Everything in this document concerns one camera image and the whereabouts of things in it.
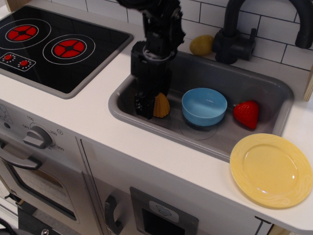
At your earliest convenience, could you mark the grey oven door handle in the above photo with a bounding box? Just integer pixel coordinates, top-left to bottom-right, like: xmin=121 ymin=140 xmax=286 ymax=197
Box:
xmin=0 ymin=140 xmax=42 ymax=170

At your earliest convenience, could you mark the grey cabinet door handle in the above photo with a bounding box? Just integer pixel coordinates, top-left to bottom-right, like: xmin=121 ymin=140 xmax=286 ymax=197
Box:
xmin=104 ymin=195 xmax=123 ymax=235

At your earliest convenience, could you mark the red toy strawberry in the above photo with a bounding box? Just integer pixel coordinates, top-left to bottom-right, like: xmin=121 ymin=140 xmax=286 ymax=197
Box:
xmin=233 ymin=100 xmax=259 ymax=130

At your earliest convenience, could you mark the black toy faucet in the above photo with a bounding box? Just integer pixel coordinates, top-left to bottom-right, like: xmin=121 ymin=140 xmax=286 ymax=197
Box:
xmin=212 ymin=0 xmax=313 ymax=65

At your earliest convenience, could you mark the grey dishwasher panel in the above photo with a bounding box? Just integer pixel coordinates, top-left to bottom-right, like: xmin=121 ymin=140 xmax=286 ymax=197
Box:
xmin=130 ymin=187 xmax=199 ymax=235

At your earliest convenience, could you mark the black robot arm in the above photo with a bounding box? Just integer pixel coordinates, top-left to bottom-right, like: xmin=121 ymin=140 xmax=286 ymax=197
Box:
xmin=119 ymin=0 xmax=185 ymax=119

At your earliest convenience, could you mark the black toy stovetop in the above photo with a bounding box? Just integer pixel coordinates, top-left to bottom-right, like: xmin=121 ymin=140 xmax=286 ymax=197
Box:
xmin=0 ymin=6 xmax=133 ymax=99

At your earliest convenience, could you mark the grey toy sink basin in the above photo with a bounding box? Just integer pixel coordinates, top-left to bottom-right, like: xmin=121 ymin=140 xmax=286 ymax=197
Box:
xmin=109 ymin=52 xmax=294 ymax=162

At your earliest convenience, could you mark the yellow toy corn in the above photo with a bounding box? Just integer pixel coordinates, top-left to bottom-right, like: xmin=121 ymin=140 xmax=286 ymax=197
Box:
xmin=153 ymin=93 xmax=170 ymax=118

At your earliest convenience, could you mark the blue plastic bowl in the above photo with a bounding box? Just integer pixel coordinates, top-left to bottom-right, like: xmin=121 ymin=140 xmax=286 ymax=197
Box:
xmin=181 ymin=88 xmax=227 ymax=127

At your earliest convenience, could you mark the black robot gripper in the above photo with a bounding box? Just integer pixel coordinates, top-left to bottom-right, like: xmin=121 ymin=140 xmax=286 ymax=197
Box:
xmin=131 ymin=41 xmax=177 ymax=119

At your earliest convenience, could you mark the yellow toy potato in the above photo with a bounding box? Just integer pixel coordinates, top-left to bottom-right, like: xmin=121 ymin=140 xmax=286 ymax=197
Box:
xmin=189 ymin=35 xmax=214 ymax=56

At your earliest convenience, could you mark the grey oven knob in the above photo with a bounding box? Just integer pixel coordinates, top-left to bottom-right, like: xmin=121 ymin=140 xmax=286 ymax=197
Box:
xmin=23 ymin=126 xmax=52 ymax=149

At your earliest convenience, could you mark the toy oven door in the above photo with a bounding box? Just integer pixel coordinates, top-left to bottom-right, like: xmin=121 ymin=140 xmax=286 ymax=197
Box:
xmin=0 ymin=156 xmax=81 ymax=224

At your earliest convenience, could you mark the yellow plastic plate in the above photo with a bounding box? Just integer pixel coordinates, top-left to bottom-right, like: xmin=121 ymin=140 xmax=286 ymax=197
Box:
xmin=230 ymin=133 xmax=313 ymax=209

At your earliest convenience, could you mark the black cable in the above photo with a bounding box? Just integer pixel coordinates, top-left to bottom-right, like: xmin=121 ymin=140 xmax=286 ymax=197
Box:
xmin=0 ymin=216 xmax=15 ymax=235

